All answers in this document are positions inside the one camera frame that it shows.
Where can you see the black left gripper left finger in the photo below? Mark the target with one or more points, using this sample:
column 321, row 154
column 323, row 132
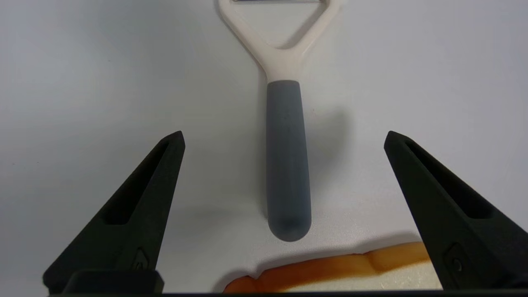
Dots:
column 136, row 206

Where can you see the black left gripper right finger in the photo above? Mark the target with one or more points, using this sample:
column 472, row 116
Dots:
column 449, row 214

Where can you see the slice of white bread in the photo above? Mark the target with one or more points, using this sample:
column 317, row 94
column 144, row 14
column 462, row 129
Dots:
column 350, row 270

